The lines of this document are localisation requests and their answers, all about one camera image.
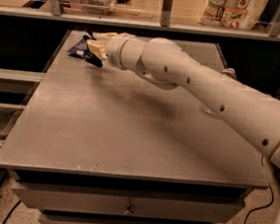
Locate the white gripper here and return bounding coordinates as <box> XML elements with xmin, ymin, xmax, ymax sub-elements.
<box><xmin>86</xmin><ymin>32</ymin><xmax>135</xmax><ymax>70</ymax></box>

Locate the black chocolate rxbar wrapper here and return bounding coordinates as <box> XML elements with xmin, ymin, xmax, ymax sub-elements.
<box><xmin>83</xmin><ymin>29</ymin><xmax>103</xmax><ymax>68</ymax></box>

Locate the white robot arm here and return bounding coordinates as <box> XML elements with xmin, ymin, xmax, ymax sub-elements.
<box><xmin>86</xmin><ymin>32</ymin><xmax>280</xmax><ymax>168</ymax></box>

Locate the dark blue blueberry rxbar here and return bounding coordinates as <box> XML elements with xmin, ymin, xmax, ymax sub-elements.
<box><xmin>67</xmin><ymin>37</ymin><xmax>89</xmax><ymax>59</ymax></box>

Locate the dark device on floor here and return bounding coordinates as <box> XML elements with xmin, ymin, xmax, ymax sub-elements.
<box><xmin>0</xmin><ymin>112</ymin><xmax>14</xmax><ymax>138</ymax></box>

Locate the clear plastic water bottle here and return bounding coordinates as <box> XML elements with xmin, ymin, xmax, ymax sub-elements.
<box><xmin>202</xmin><ymin>68</ymin><xmax>238</xmax><ymax>118</ymax></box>

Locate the colourful snack bag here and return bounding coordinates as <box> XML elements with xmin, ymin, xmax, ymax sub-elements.
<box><xmin>199</xmin><ymin>0</ymin><xmax>268</xmax><ymax>31</ymax></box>

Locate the grey upper drawer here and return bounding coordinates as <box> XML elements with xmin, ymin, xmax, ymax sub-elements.
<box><xmin>12</xmin><ymin>182</ymin><xmax>245</xmax><ymax>223</ymax></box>

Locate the grey metal shelf rail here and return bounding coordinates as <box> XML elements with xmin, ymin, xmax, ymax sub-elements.
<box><xmin>0</xmin><ymin>0</ymin><xmax>280</xmax><ymax>41</ymax></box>

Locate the black cable on right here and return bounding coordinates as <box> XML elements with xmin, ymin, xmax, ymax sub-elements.
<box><xmin>237</xmin><ymin>153</ymin><xmax>279</xmax><ymax>224</ymax></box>

